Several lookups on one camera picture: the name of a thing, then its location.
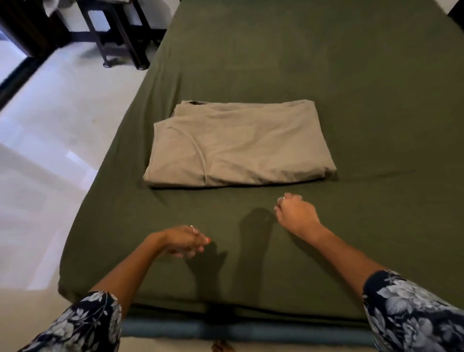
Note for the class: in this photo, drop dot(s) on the person's left hand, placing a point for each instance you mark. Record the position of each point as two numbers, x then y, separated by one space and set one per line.
179 239

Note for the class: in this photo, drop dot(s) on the person's right hand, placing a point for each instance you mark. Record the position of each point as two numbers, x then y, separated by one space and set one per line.
297 215

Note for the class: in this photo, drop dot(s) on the person's right fingers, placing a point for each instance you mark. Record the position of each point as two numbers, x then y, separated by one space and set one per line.
282 203

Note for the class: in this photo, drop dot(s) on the person's left fingers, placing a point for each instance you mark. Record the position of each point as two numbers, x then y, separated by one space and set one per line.
197 246

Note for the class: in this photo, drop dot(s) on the person's right forearm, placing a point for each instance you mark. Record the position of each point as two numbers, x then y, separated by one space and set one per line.
344 255

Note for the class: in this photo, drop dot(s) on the person's left forearm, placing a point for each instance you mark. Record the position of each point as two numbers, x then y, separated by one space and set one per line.
132 263

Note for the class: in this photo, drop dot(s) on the dark green bed sheet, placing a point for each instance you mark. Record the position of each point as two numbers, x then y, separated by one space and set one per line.
290 145

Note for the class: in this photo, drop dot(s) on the folded beige garment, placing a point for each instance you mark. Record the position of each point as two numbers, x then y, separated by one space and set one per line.
237 145

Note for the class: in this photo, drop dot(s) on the blue mattress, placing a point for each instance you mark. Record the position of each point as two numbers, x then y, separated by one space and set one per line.
246 330

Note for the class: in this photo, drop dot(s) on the person's foot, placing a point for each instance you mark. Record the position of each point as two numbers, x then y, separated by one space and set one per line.
222 346

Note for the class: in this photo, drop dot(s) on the blue floral sleeve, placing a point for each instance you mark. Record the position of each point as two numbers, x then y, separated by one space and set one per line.
78 324
411 313

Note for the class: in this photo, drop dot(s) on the dark wooden cabinet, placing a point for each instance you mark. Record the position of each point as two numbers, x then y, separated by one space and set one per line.
25 25

